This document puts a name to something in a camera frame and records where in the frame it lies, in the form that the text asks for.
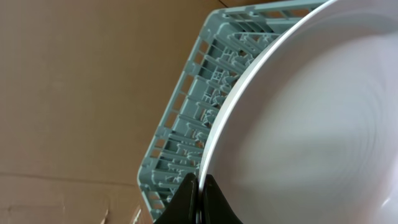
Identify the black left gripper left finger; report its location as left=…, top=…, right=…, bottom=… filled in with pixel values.
left=154, top=173, right=198, bottom=224

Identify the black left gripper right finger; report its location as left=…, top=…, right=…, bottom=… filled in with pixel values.
left=201, top=174, right=243, bottom=224

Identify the large white plate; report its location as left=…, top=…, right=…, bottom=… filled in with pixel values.
left=200, top=0, right=397, bottom=223

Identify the grey dishwasher rack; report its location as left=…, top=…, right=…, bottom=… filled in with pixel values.
left=137, top=0, right=323, bottom=220

